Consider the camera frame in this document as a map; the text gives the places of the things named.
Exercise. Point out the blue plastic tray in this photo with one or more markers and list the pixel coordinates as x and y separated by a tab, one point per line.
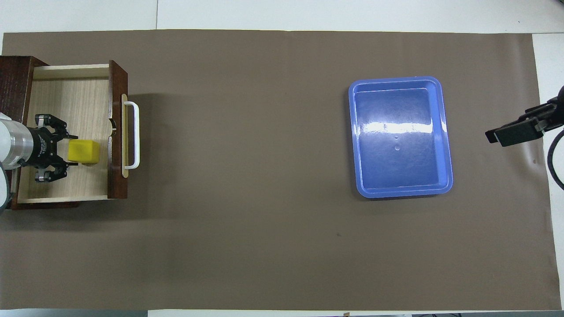
401	145

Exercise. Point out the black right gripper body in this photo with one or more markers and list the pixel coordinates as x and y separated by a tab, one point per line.
556	112

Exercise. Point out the yellow cube block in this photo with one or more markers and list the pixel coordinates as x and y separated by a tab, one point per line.
83	152

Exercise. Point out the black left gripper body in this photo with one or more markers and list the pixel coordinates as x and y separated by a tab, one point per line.
42	147

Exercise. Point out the dark wooden drawer cabinet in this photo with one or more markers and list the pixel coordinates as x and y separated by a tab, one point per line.
13	83

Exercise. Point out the brown table mat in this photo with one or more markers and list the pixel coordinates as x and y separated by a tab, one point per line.
246	176

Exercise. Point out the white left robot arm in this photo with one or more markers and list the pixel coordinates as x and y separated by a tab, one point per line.
6	141

